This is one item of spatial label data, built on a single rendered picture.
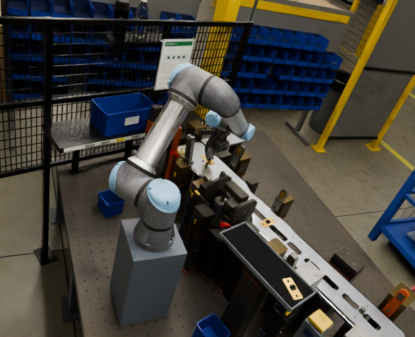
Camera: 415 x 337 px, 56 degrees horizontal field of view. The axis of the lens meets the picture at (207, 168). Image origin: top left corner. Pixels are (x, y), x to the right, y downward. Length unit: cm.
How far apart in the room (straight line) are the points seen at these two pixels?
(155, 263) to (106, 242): 58
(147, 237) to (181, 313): 49
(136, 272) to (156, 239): 14
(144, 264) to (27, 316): 127
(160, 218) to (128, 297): 37
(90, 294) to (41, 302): 86
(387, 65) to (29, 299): 401
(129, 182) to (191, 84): 40
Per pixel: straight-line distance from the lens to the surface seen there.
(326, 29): 439
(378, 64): 466
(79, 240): 197
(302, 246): 183
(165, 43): 223
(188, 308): 181
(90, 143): 201
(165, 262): 145
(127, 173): 137
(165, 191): 132
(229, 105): 139
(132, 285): 150
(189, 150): 188
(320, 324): 138
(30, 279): 272
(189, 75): 139
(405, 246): 377
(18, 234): 296
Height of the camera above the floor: 217
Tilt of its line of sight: 35 degrees down
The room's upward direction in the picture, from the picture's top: 17 degrees clockwise
